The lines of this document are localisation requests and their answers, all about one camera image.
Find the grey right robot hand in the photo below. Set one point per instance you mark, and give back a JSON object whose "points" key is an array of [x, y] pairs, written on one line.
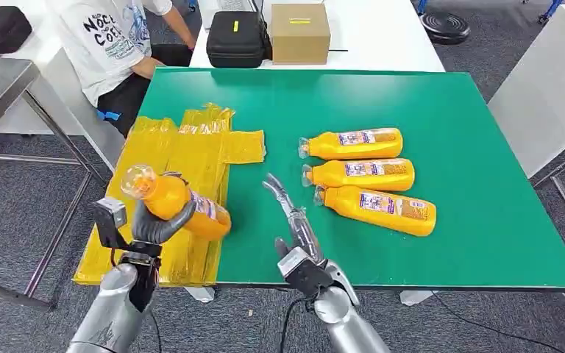
{"points": [[304, 234]]}

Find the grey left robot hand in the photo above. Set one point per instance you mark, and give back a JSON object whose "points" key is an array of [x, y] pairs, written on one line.
{"points": [[148, 229]]}

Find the orange drink bottle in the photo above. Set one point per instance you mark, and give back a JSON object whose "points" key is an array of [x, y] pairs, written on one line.
{"points": [[331, 176], [170, 195], [321, 146], [346, 207]]}

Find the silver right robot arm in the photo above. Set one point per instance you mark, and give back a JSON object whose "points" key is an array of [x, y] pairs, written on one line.
{"points": [[350, 321]]}

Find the white table foot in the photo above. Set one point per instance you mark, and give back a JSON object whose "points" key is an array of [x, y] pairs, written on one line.
{"points": [[416, 298], [199, 294]]}

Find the yellow plastic sheet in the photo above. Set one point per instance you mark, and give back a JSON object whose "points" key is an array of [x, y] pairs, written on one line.
{"points": [[199, 151]]}

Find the green table mat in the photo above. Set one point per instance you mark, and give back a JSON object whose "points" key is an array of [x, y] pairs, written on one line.
{"points": [[409, 97]]}

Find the black pen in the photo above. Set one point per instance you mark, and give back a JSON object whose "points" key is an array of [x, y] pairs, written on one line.
{"points": [[338, 49]]}

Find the person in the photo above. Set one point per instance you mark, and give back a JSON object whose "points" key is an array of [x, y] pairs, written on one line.
{"points": [[102, 44]]}

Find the brown cardboard box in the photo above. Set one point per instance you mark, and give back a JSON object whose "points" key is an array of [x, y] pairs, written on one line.
{"points": [[299, 41]]}

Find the black zip case yellow tag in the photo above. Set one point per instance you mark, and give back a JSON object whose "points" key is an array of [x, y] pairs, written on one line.
{"points": [[236, 41]]}

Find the grey laptop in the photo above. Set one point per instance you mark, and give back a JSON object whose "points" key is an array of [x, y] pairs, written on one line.
{"points": [[234, 4]]}

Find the round black base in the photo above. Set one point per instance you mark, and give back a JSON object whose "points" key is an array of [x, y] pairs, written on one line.
{"points": [[446, 27]]}

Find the white side table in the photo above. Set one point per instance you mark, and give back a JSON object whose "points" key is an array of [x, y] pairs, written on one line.
{"points": [[545, 87]]}

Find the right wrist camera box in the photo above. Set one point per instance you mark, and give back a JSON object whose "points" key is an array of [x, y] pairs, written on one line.
{"points": [[302, 273]]}

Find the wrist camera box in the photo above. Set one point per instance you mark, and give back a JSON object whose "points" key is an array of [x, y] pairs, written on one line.
{"points": [[109, 219], [302, 273]]}

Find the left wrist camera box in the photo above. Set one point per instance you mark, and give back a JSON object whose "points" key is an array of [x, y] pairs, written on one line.
{"points": [[109, 219]]}

